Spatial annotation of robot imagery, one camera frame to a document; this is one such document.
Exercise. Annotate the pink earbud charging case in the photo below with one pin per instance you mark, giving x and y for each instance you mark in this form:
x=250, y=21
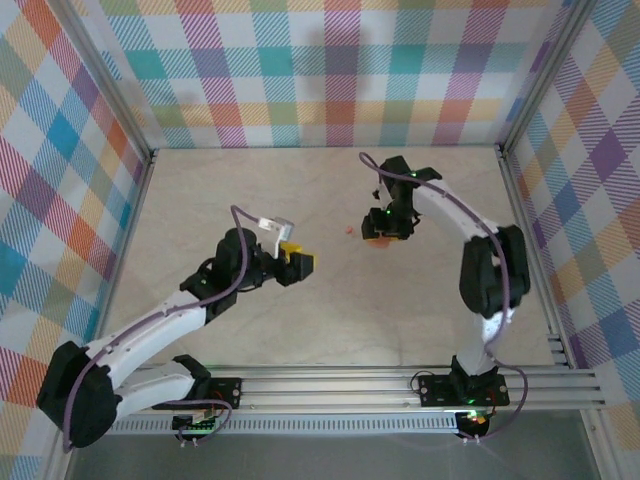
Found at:
x=380, y=244

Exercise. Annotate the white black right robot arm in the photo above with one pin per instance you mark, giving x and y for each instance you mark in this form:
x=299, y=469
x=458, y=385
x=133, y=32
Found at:
x=450, y=207

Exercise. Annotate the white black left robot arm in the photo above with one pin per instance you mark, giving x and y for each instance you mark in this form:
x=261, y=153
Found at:
x=150, y=325

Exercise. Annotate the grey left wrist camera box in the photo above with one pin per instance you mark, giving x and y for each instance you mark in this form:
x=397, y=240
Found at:
x=280, y=225

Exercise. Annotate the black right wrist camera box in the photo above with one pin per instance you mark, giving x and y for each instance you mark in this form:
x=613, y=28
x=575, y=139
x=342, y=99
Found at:
x=376, y=222

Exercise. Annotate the aluminium side rail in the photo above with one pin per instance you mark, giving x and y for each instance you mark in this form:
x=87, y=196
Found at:
x=125, y=250
x=530, y=250

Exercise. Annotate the long aluminium base rail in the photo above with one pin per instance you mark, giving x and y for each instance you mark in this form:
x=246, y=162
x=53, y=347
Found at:
x=325, y=392

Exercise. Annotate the aluminium frame post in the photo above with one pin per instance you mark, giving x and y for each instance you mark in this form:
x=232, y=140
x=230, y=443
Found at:
x=111, y=85
x=543, y=75

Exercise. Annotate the aluminium frame leg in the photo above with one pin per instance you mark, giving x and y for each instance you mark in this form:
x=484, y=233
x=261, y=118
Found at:
x=597, y=445
x=60, y=465

